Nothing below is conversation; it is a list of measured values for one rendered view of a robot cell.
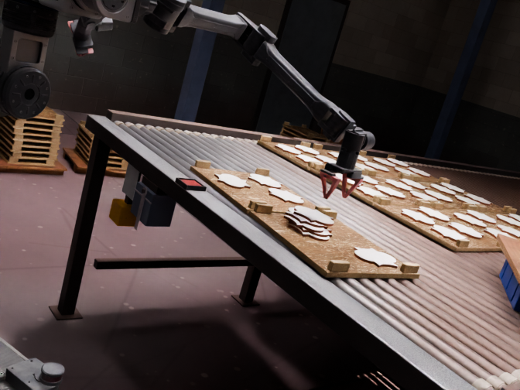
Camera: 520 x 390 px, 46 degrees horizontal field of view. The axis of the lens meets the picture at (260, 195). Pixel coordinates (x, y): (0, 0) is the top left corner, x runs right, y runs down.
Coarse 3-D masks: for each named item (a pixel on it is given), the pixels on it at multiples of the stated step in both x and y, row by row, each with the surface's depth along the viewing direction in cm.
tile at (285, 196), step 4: (272, 188) 218; (272, 192) 212; (276, 192) 214; (280, 192) 215; (284, 192) 217; (288, 192) 219; (272, 196) 210; (276, 196) 210; (280, 196) 210; (284, 196) 212; (288, 196) 213; (292, 196) 215; (296, 196) 217; (284, 200) 208; (288, 200) 209; (292, 200) 209; (296, 200) 211; (300, 200) 212; (300, 204) 210
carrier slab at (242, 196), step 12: (192, 168) 218; (204, 180) 210; (216, 180) 210; (276, 180) 234; (228, 192) 200; (240, 192) 204; (252, 192) 208; (264, 192) 213; (240, 204) 191; (276, 204) 202; (288, 204) 206; (312, 204) 215
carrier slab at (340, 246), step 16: (272, 224) 180; (288, 224) 184; (336, 224) 199; (288, 240) 171; (304, 240) 175; (336, 240) 183; (352, 240) 188; (368, 240) 192; (304, 256) 163; (320, 256) 165; (336, 256) 169; (352, 256) 173; (320, 272) 157; (336, 272) 157; (352, 272) 160; (368, 272) 164; (384, 272) 167; (400, 272) 171
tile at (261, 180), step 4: (252, 176) 226; (256, 176) 227; (260, 176) 229; (264, 176) 231; (252, 180) 224; (256, 180) 222; (260, 180) 223; (264, 180) 225; (268, 180) 227; (272, 180) 229; (260, 184) 220; (264, 184) 221; (268, 184) 221; (272, 184) 223; (276, 184) 225; (280, 184) 228; (276, 188) 221; (280, 188) 223
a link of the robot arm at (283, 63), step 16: (272, 48) 188; (256, 64) 193; (272, 64) 186; (288, 64) 186; (288, 80) 184; (304, 80) 184; (304, 96) 182; (320, 96) 182; (320, 112) 179; (336, 112) 177; (336, 128) 178
